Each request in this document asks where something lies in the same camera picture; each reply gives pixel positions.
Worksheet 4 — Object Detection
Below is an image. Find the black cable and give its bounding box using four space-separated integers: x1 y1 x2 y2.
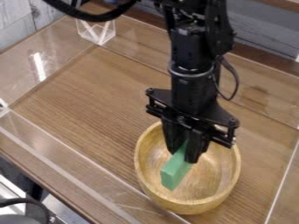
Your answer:
0 197 51 224

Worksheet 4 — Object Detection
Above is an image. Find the black metal table bracket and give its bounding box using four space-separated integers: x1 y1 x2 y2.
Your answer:
23 194 66 224

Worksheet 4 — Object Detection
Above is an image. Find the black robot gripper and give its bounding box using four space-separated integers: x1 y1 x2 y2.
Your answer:
145 73 238 164

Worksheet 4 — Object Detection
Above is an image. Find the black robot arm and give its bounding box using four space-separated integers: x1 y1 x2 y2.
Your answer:
145 0 238 164

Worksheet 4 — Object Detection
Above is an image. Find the brown wooden bowl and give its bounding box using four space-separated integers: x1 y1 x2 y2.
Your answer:
134 122 241 214

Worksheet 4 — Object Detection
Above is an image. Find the green rectangular block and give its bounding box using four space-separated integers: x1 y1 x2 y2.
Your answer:
160 143 192 191

